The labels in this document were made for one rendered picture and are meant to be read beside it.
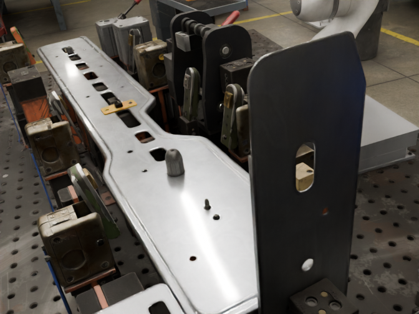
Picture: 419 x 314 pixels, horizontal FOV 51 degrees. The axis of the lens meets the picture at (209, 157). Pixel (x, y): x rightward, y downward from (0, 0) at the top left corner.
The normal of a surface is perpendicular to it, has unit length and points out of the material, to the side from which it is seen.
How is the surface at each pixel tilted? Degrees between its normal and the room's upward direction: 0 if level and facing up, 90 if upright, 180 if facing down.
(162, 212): 0
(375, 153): 90
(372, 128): 2
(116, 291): 0
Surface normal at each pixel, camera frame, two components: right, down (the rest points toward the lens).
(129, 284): -0.11, -0.84
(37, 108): 0.47, 0.43
